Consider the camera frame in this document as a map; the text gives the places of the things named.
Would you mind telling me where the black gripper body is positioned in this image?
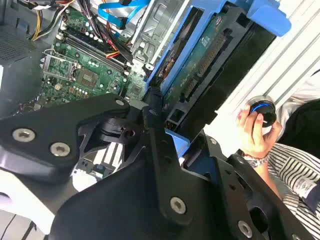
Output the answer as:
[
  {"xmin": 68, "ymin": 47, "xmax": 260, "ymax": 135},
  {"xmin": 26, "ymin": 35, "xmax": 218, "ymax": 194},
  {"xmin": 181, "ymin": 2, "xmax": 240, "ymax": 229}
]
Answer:
[{"xmin": 48, "ymin": 154, "xmax": 239, "ymax": 240}]

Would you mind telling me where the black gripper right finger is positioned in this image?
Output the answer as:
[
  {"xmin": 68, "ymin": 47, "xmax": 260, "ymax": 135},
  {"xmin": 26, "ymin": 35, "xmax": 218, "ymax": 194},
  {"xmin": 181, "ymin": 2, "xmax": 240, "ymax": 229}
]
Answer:
[{"xmin": 199, "ymin": 131, "xmax": 316, "ymax": 240}]

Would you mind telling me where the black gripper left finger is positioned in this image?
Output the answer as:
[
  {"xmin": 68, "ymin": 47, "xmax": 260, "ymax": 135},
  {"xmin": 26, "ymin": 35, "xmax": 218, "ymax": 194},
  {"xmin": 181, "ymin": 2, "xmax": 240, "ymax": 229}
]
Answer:
[{"xmin": 0, "ymin": 92, "xmax": 195, "ymax": 226}]

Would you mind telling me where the round black tool blue ring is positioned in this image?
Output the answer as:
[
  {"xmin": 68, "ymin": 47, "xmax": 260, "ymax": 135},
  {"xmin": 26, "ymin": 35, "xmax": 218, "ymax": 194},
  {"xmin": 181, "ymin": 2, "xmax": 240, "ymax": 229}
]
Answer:
[{"xmin": 247, "ymin": 95, "xmax": 278, "ymax": 129}]

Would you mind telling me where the hard disk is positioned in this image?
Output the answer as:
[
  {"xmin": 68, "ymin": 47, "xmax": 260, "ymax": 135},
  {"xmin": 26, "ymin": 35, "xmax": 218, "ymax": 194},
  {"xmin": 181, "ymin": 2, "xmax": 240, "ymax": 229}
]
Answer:
[{"xmin": 145, "ymin": 0, "xmax": 293, "ymax": 163}]

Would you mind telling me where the person's hand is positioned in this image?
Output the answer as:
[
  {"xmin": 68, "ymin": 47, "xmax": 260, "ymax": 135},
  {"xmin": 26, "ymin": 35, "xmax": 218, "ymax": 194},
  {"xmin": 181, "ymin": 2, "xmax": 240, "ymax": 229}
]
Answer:
[{"xmin": 235, "ymin": 103, "xmax": 283, "ymax": 160}]

